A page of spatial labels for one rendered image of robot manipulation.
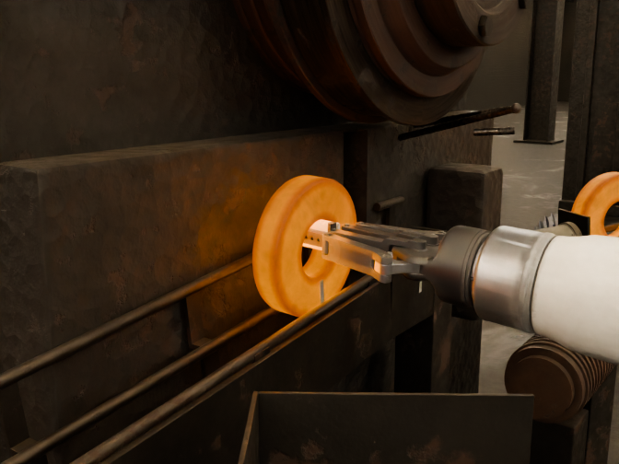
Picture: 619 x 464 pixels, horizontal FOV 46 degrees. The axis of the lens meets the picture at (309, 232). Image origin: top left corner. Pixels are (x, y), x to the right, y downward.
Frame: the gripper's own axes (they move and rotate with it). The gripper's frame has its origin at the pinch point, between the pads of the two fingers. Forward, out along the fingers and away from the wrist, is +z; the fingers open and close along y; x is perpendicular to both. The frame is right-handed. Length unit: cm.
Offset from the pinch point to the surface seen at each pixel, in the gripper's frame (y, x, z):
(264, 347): -11.1, -8.9, -3.1
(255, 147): -0.6, 8.4, 7.4
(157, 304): -17.1, -4.9, 5.5
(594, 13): 430, 44, 90
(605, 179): 61, 0, -16
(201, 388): -19.9, -9.9, -3.1
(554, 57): 859, 13, 249
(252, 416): -27.7, -4.8, -15.5
